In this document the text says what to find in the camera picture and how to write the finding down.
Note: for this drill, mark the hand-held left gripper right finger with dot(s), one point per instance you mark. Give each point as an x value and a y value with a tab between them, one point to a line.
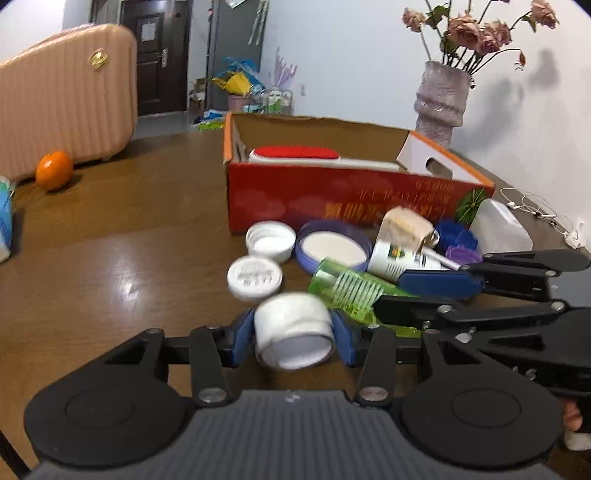
344	340

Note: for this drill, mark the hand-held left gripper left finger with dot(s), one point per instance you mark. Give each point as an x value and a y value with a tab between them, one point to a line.
242	338

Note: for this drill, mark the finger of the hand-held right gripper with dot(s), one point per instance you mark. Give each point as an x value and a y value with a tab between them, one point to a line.
415	311
438	284

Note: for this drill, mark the purple ribbed cap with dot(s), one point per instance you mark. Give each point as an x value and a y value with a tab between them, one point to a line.
464	254

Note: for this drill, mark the white round container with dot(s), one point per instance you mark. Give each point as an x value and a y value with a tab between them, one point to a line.
291	323

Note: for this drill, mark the white spray bottle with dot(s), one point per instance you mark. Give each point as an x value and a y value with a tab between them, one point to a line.
392	258

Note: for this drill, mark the blue bottle cap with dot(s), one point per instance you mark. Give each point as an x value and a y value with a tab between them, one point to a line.
457	233

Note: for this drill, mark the green spray bottle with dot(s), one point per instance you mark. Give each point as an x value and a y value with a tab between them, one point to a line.
351	286

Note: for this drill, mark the beige plug adapter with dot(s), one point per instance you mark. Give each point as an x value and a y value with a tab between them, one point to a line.
406	226

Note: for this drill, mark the translucent plastic box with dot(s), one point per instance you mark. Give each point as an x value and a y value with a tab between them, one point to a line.
501	228

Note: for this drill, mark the purple-rimmed round lid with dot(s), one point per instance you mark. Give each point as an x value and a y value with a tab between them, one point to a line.
330	247

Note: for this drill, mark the white ribbed lid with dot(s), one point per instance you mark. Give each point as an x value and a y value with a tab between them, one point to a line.
270	240

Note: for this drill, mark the red cardboard box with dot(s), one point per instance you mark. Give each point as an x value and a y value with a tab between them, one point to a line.
286	196

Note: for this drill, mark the red lint brush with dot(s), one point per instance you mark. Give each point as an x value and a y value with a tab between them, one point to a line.
295	153

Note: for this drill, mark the person's right hand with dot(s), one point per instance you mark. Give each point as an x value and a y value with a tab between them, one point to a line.
572	415

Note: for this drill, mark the white earphones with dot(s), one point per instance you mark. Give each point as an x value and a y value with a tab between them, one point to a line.
538	210

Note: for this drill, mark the pink textured vase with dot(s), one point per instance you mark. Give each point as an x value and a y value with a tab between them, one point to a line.
441	101

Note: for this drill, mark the pink bin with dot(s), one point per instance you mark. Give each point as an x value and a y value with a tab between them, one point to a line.
239	102

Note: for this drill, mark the orange fruit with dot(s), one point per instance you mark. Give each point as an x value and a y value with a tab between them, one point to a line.
54	170

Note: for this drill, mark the dried pink flowers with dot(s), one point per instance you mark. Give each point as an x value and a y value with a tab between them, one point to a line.
466	32

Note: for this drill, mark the yellow bag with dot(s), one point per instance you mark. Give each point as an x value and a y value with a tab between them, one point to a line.
235	84

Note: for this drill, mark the blue tissue pack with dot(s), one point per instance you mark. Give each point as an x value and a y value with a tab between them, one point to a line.
5	221

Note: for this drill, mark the dark entrance door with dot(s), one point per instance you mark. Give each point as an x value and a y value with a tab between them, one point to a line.
152	60

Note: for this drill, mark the pink suitcase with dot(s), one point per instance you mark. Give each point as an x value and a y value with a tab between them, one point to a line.
60	101

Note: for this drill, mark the grey refrigerator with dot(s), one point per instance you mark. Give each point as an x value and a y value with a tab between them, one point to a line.
231	27

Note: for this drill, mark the hanging umbrellas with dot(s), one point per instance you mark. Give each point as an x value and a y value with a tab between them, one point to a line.
259	21

